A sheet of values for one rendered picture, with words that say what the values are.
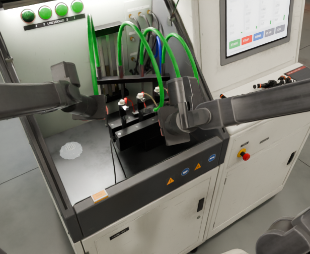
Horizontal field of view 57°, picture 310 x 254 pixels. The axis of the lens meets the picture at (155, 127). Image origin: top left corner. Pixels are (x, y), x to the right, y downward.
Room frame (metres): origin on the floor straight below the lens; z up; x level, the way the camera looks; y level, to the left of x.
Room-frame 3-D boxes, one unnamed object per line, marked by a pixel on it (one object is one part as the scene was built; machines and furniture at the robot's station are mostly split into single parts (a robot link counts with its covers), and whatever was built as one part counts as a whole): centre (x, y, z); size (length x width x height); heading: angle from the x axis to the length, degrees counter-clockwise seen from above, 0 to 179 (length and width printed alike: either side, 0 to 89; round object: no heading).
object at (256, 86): (1.15, -0.58, 1.01); 0.23 x 0.11 x 0.06; 122
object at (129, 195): (0.68, 0.00, 0.87); 0.62 x 0.04 x 0.16; 122
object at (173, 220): (0.66, -0.01, 0.45); 0.65 x 0.02 x 0.68; 122
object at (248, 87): (1.13, -0.54, 0.97); 0.70 x 0.22 x 0.03; 122
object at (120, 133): (0.94, 0.02, 0.91); 0.34 x 0.10 x 0.15; 122
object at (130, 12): (1.23, 0.06, 1.20); 0.13 x 0.03 x 0.31; 122
